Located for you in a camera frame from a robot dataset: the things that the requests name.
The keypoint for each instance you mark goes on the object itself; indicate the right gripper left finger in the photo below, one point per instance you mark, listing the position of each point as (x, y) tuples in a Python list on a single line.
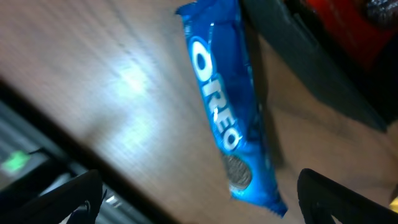
[(77, 201)]

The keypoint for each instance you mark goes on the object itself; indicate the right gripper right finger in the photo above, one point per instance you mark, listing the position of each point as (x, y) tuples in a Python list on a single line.
[(323, 201)]

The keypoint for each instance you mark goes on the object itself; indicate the red Hacks candy bag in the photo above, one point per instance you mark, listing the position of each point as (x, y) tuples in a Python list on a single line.
[(344, 22)]

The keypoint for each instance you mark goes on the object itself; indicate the blue Oreo cookie pack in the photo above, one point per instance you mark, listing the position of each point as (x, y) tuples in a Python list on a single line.
[(216, 43)]

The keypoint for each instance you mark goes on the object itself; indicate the yellow wrapped snack packet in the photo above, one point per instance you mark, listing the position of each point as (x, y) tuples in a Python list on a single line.
[(394, 205)]

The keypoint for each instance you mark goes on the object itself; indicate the dark green open box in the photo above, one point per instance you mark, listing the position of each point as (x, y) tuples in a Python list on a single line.
[(320, 65)]

